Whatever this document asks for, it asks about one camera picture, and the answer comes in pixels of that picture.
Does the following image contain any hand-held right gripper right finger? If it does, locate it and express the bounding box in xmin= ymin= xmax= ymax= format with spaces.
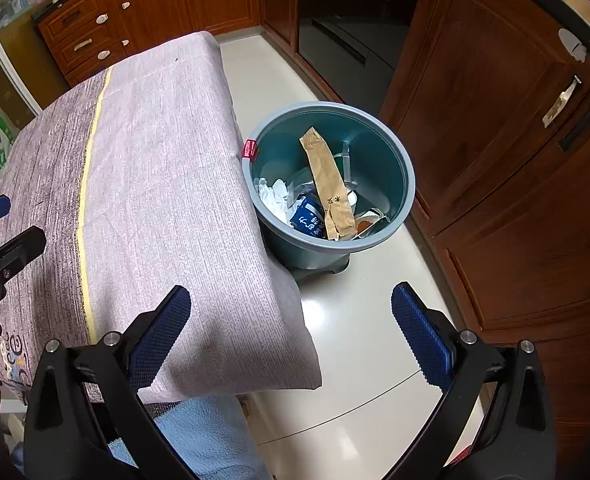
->
xmin=387 ymin=281 xmax=556 ymax=480

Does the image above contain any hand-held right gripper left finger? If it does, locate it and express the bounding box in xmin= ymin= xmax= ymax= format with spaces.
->
xmin=22 ymin=285 xmax=198 ymax=480

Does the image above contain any orange foil bag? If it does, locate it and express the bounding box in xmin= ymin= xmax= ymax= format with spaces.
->
xmin=354 ymin=209 xmax=392 ymax=237

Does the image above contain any blue snack packet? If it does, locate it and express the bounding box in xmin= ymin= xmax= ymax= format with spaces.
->
xmin=289 ymin=196 xmax=328 ymax=239

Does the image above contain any white tissue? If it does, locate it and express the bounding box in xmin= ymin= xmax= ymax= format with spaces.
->
xmin=256 ymin=176 xmax=300 ymax=221

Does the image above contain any brown paper sleeve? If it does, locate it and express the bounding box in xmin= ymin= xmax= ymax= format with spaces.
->
xmin=300 ymin=127 xmax=356 ymax=241

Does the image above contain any teal trash bin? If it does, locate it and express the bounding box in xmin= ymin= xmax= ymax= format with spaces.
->
xmin=242 ymin=101 xmax=416 ymax=283

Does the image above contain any light blue fleece cloth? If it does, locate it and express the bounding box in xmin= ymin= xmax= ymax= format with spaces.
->
xmin=110 ymin=395 xmax=273 ymax=480

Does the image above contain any grey striped tablecloth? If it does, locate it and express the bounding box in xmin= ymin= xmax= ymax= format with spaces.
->
xmin=0 ymin=31 xmax=323 ymax=406

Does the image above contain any glass sliding door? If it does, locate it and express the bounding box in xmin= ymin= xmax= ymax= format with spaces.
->
xmin=0 ymin=10 xmax=43 ymax=118

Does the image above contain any wooden side cabinet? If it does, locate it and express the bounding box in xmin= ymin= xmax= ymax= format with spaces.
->
xmin=379 ymin=0 xmax=590 ymax=463

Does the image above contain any wooden drawer cabinet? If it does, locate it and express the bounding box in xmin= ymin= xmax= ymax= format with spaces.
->
xmin=37 ymin=0 xmax=128 ymax=87

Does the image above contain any black built-in oven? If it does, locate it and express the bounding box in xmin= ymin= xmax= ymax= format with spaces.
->
xmin=295 ymin=0 xmax=422 ymax=107

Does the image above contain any wooden corner cabinet door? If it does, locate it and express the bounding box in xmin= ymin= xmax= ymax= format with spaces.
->
xmin=260 ymin=0 xmax=300 ymax=57

